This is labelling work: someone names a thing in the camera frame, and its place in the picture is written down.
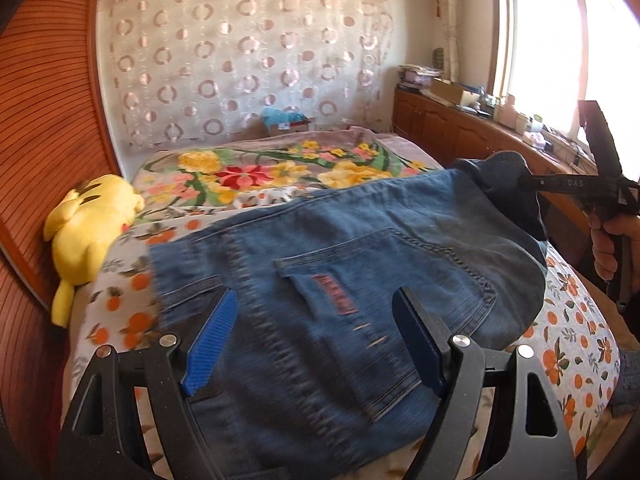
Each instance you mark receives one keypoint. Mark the box with blue cloth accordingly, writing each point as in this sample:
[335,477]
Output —
[276,122]

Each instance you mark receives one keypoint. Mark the right hand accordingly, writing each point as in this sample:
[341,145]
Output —
[602,234]

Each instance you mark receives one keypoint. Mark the yellow Pikachu plush toy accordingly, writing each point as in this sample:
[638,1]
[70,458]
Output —
[81,230]

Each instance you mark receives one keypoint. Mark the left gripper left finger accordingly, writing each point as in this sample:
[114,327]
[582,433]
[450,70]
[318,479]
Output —
[102,435]

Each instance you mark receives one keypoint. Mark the blue denim jeans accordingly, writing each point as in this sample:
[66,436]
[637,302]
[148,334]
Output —
[315,380]

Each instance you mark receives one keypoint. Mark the stack of papers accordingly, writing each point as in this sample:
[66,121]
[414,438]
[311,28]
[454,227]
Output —
[417,76]

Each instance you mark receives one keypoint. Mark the window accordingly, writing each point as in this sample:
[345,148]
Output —
[559,52]

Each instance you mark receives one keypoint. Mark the cardboard box on cabinet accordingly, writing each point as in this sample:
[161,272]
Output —
[453,92]

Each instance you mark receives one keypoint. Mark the wooden headboard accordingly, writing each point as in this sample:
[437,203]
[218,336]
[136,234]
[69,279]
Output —
[53,136]

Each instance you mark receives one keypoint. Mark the wooden side cabinet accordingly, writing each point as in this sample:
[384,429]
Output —
[447,134]

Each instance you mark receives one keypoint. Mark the floral blanket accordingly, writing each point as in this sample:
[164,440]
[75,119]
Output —
[271,171]

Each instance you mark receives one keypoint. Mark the circle pattern sheer curtain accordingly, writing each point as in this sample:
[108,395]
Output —
[185,71]

